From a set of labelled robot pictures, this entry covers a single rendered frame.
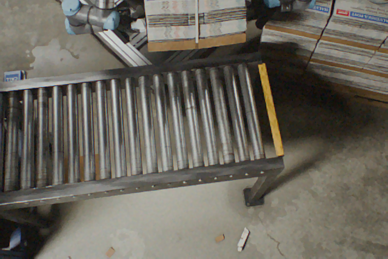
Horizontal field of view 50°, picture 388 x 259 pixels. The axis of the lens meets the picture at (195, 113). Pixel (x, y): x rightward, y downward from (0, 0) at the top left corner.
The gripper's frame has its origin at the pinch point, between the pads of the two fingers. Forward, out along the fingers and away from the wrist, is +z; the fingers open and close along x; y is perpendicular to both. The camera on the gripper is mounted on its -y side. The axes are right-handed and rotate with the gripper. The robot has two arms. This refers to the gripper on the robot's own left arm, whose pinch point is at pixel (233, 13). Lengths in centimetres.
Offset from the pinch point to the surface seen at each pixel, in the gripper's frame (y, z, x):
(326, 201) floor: -115, -51, 33
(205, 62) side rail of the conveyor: -19.3, 14.0, 7.7
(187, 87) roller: -23.3, 23.8, 17.8
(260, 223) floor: -118, -10, 40
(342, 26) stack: -20, -55, -6
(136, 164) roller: -35, 49, 48
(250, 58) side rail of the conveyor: -19.6, -6.8, 8.5
